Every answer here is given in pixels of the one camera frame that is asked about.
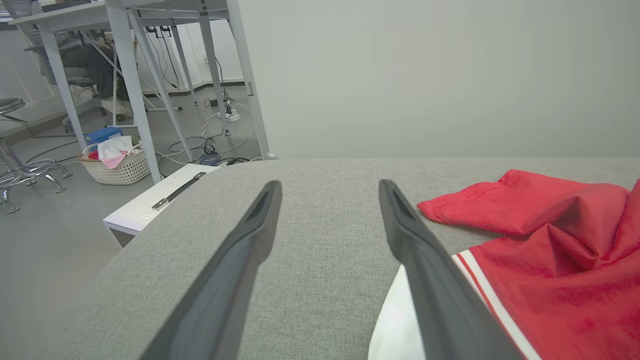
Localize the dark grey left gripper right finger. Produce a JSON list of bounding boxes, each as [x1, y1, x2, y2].
[[378, 179, 523, 360]]

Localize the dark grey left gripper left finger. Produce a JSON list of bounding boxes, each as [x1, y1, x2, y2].
[[140, 180, 283, 360]]

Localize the red and white basketball jersey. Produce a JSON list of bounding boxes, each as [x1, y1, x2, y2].
[[367, 169, 640, 360]]

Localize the cream woven laundry basket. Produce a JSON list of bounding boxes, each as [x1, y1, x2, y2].
[[78, 142, 152, 186]]

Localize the pink white cloth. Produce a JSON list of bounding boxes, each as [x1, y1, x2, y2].
[[97, 135, 135, 170]]

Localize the blue box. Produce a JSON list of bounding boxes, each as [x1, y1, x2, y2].
[[84, 126, 124, 147]]

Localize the white partition panel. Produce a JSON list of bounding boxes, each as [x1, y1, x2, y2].
[[226, 0, 640, 161]]

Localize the chrome stool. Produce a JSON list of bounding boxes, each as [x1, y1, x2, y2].
[[0, 97, 74, 215]]

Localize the seated person dark trousers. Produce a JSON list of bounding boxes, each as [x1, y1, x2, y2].
[[30, 0, 134, 119]]

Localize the white equipment case black handle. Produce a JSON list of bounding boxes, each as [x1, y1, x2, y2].
[[102, 163, 221, 248]]

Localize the white floor cable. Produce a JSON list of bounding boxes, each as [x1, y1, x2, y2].
[[155, 102, 257, 167]]

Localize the white metal frame desk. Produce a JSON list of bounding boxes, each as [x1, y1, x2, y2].
[[7, 0, 236, 184]]

